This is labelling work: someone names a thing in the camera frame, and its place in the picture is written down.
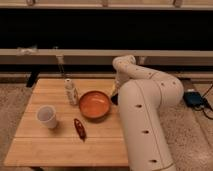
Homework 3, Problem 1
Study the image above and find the yellow black gripper finger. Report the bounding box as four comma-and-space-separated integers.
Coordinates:
111, 87, 117, 96
111, 94, 118, 105

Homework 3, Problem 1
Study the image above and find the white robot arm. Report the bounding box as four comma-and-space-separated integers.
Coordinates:
113, 55, 184, 171

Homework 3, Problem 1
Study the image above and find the dark red eraser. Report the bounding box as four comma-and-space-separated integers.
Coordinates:
74, 119, 86, 140

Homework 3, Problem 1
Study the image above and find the orange bowl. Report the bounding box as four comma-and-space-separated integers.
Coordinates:
79, 91, 111, 119

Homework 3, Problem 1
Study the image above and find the blue box on floor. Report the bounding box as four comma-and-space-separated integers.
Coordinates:
183, 91, 204, 107

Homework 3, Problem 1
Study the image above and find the wooden table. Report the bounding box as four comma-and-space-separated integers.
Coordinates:
4, 79, 128, 167

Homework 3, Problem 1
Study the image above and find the black cable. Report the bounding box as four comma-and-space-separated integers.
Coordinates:
196, 83, 213, 121

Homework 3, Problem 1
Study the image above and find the grey metal rail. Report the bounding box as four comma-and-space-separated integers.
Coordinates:
0, 48, 213, 66

